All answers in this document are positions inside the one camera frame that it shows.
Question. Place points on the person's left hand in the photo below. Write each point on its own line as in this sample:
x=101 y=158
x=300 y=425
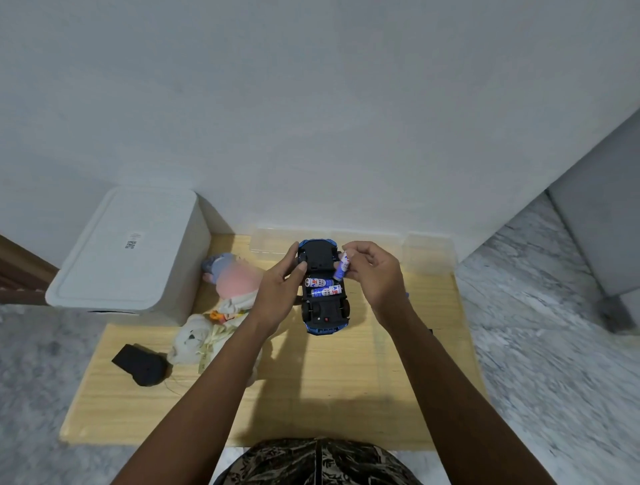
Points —
x=272 y=295

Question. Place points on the person's right hand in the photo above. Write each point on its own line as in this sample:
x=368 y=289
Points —
x=382 y=282

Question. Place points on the person's left thumb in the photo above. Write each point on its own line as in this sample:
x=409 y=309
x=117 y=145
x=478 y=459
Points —
x=299 y=272

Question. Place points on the person's right thumb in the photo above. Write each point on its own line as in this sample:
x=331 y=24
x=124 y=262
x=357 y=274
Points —
x=354 y=271

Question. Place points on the blue white battery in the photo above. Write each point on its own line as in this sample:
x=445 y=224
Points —
x=319 y=282
x=341 y=267
x=326 y=291

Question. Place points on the blue black toy car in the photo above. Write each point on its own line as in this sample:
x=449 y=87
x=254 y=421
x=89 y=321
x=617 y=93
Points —
x=322 y=312

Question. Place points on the person's right forearm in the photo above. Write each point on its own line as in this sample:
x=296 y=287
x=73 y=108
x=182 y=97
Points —
x=450 y=399

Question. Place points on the person's left forearm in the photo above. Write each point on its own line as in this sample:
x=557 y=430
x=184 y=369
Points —
x=210 y=404

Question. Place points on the pink blue plush doll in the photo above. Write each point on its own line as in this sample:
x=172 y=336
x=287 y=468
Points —
x=232 y=280

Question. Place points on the clear plastic box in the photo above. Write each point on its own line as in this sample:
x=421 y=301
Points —
x=425 y=252

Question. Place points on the white teddy bear plush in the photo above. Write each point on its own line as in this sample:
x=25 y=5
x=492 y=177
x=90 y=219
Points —
x=192 y=339

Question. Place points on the white lidded storage box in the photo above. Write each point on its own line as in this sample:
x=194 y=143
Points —
x=130 y=250

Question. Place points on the black remote controller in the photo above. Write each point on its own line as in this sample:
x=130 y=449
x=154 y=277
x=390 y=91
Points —
x=140 y=364

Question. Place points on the camouflage shorts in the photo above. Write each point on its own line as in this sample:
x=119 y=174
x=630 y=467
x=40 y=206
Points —
x=320 y=464

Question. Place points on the grey sofa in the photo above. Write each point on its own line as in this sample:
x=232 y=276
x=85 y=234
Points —
x=600 y=220

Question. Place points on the brown wooden furniture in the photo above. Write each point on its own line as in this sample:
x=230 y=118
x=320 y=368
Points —
x=22 y=275

